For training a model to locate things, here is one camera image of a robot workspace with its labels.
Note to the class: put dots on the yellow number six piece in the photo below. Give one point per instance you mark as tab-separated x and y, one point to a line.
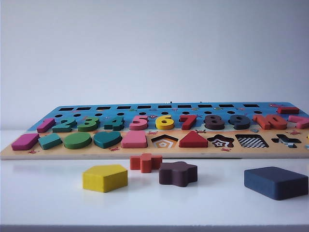
164	126

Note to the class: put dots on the teal number two piece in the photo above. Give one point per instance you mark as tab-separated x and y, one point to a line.
61	130

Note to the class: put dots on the orange cross block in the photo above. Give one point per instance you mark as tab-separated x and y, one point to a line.
144	164

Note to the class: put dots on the magenta parallelogram block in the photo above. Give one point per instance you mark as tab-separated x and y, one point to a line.
24	142

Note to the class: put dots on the brown star block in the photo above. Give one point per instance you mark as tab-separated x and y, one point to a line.
177	175

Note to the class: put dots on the pink number five piece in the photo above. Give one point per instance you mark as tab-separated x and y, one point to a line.
138	126

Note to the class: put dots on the magenta number one piece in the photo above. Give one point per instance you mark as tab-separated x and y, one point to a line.
46	125

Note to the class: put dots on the orange number ten piece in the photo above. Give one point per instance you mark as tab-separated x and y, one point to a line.
265	124

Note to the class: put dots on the green number three piece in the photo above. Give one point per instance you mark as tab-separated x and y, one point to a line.
93	126

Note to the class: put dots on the yellow pentagon block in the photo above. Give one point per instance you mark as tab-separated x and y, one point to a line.
103	178

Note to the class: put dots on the pink trapezoid block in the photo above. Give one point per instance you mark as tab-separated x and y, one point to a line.
134	140

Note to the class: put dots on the colourful wooden puzzle board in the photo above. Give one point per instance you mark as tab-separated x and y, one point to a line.
72	152

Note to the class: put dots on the red triangle block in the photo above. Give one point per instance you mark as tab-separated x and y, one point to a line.
193	142

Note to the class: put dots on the green oval block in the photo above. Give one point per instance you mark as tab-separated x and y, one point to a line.
77	141

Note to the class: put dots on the teal trapezoid block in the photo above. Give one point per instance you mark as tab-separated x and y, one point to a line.
49	141

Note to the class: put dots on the pink math sign piece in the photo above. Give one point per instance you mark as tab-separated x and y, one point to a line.
301	122

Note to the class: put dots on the dark blue square block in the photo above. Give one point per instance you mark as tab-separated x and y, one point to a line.
275	182

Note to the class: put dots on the red minus sign piece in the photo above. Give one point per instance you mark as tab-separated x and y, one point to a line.
288	110

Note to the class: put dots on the teal heart block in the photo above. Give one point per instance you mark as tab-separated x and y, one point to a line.
107	140

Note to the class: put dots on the red number seven piece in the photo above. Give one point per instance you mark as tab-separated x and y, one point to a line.
189	118

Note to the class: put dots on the teal number four piece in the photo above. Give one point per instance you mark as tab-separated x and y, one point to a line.
118	124

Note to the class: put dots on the brown number eight piece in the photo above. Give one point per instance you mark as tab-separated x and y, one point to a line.
210	126

